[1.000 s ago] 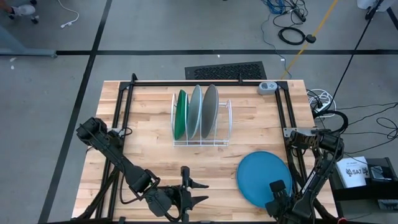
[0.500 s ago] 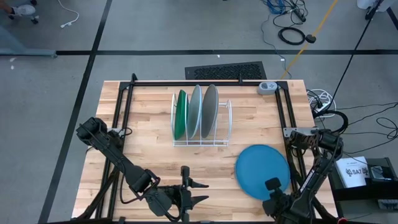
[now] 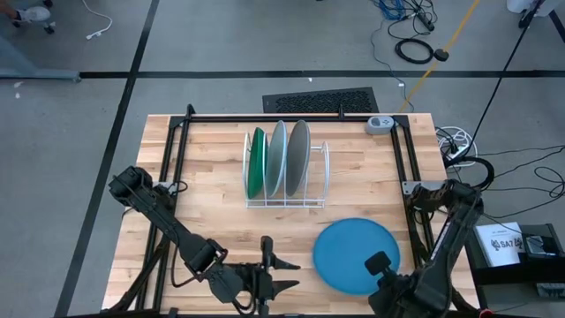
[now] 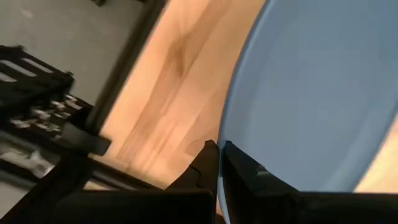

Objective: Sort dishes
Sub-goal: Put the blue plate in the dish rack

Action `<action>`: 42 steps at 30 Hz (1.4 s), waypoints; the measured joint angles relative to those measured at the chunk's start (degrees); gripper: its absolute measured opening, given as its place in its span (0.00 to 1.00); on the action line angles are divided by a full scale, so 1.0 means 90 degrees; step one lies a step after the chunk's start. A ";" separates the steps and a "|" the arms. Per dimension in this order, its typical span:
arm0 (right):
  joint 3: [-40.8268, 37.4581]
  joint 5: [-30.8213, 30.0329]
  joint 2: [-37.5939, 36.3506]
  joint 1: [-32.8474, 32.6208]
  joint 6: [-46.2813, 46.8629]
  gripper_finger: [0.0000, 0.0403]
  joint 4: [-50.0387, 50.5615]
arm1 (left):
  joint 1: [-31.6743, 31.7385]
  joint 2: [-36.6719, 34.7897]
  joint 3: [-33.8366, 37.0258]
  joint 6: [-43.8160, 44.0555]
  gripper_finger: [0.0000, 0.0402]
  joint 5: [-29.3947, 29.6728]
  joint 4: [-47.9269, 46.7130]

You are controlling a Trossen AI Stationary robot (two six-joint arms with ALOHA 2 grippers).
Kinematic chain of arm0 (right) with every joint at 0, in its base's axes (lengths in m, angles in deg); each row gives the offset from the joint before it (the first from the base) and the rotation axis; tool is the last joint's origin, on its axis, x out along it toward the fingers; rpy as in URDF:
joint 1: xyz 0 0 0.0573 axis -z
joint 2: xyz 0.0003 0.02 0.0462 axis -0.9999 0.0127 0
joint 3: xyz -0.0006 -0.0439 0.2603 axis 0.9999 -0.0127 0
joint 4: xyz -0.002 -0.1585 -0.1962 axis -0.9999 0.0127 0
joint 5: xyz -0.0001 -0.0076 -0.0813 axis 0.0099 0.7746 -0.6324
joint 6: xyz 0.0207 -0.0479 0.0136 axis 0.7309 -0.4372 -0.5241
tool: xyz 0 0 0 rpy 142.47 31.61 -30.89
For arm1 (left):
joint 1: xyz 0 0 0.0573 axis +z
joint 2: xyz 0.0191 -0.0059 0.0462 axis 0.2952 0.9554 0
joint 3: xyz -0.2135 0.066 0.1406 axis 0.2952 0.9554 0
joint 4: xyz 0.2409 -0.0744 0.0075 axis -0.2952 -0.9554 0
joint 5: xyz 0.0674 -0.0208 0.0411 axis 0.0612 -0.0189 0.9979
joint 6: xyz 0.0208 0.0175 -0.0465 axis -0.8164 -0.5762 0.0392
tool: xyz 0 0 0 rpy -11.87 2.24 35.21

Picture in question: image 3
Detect light green plate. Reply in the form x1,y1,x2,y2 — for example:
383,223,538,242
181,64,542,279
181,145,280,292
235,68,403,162
263,119,290,200

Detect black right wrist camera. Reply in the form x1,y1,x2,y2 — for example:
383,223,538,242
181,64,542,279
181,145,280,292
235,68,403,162
364,250,394,279

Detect yellow hanging cable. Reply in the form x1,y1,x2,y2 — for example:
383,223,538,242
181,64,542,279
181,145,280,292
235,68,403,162
397,0,483,114

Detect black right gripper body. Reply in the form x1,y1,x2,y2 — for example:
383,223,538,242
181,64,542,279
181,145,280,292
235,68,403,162
367,272,421,318

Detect blue cable bundle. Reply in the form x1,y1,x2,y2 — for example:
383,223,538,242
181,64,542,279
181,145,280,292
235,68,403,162
373,0,406,22

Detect black slanted cable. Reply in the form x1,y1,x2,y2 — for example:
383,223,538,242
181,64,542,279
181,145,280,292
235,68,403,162
443,0,546,167

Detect black storage crate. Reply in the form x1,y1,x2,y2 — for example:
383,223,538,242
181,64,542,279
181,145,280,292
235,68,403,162
465,222,565,299

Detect blue plate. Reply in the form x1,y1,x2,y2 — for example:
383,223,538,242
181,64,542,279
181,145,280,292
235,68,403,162
312,216,403,298

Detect white cable with plug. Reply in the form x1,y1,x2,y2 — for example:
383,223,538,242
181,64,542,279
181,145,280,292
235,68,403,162
80,0,114,42

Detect black table camera mount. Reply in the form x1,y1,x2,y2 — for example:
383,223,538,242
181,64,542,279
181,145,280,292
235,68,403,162
259,235,275,318

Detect white wire dish rack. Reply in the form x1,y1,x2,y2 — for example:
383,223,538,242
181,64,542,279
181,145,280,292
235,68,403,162
241,129,332,210

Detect dark green plate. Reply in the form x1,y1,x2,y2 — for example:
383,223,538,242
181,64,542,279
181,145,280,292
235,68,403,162
246,126,269,201

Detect person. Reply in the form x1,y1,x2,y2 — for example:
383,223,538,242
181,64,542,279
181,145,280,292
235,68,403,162
0,0,52,25

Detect white coiled cable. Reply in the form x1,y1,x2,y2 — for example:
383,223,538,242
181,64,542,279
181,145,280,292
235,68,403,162
434,125,478,170

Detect grey plate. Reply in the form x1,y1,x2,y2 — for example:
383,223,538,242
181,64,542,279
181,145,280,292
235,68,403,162
284,118,313,198

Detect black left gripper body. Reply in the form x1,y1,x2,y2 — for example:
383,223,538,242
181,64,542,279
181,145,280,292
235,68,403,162
206,262,263,306

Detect thick black cable loop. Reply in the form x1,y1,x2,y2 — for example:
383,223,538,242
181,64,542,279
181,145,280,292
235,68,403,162
444,155,496,192

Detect black aluminium table frame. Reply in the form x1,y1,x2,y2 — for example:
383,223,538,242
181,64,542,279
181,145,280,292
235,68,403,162
105,103,480,318

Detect black power strip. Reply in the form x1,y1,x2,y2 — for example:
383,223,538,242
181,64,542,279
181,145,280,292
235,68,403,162
412,7,437,33

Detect black coiled cable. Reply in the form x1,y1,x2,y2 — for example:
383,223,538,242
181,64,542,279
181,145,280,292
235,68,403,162
394,37,436,65

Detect grey control box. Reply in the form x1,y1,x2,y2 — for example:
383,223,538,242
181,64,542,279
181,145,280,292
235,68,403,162
365,115,396,136

